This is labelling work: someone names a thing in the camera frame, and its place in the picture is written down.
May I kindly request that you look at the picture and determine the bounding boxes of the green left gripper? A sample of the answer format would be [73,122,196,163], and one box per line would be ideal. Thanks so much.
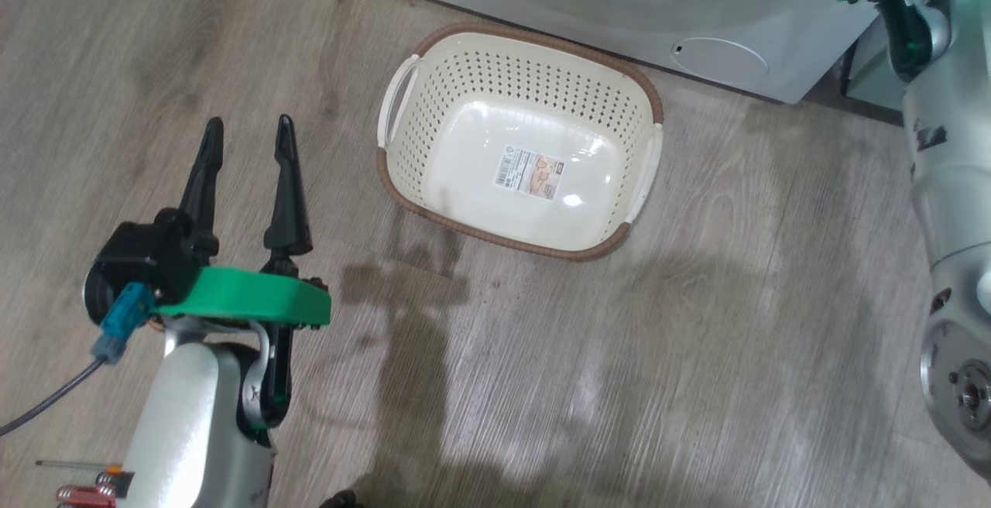
[155,114,332,327]

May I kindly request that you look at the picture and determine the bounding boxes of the white front-load washing machine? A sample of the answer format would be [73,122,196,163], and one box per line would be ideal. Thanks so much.
[345,0,883,105]

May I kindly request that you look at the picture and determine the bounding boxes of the pale green cabinet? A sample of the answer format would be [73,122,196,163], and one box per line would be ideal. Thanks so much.
[840,20,907,118]

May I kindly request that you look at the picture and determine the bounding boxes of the round white filter cover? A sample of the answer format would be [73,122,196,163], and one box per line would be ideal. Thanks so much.
[670,36,770,91]

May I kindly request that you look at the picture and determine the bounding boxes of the cream basket with brown rim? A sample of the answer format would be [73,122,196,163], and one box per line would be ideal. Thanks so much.
[376,23,665,262]

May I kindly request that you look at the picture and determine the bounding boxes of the basket product label sticker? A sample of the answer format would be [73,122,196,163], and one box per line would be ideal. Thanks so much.
[494,144,565,201]

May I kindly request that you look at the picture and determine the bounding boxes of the red metal tool bits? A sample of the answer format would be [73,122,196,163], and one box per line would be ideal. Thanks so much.
[35,458,136,508]

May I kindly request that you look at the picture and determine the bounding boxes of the blue-plug left camera cable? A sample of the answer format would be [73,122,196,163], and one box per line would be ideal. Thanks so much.
[0,282,156,438]

